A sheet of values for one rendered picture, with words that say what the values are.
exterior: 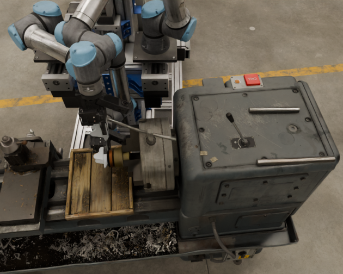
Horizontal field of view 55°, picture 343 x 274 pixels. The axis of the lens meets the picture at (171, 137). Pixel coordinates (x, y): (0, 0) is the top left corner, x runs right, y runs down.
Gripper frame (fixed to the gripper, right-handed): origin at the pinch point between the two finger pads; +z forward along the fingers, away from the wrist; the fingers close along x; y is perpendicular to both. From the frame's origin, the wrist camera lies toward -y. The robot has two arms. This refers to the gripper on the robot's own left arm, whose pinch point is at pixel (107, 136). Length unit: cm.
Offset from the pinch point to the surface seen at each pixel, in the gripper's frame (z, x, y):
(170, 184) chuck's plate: 23.5, 4.7, -21.5
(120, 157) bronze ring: 18.4, -7.9, -1.9
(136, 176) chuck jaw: 21.5, 1.0, -8.5
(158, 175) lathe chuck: 18.0, 4.5, -17.0
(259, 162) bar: 7, 12, -53
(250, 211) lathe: 48, 4, -58
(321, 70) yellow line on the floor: 89, -178, -186
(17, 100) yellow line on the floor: 91, -169, 104
